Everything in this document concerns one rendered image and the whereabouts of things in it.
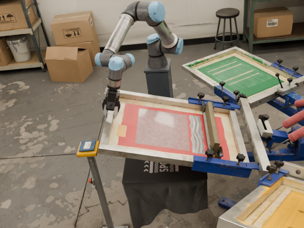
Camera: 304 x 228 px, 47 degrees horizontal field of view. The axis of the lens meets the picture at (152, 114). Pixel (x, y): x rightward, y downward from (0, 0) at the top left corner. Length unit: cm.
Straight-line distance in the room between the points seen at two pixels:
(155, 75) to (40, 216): 164
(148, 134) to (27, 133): 267
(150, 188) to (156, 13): 101
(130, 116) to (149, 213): 60
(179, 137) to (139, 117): 28
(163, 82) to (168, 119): 56
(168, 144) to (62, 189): 180
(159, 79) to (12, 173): 202
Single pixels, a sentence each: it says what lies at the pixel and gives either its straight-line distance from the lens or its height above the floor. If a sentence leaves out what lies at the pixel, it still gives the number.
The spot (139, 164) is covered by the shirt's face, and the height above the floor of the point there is 95.
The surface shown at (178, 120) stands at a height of 113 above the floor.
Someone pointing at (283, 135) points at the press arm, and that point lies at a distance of 213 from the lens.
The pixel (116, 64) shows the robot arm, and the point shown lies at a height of 159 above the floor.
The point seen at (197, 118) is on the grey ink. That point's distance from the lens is 216.
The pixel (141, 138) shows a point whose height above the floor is 118.
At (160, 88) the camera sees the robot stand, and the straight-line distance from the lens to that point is 263.
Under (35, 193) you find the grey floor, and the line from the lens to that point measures 360.
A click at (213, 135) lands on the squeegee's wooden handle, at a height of 118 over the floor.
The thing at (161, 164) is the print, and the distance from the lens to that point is 208.
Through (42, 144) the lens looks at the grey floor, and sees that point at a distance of 418.
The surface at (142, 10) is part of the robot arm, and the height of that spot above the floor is 172.
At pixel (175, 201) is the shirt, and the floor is 77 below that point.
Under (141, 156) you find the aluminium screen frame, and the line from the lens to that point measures 177.
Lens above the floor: 235
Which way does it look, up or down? 34 degrees down
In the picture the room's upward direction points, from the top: 8 degrees counter-clockwise
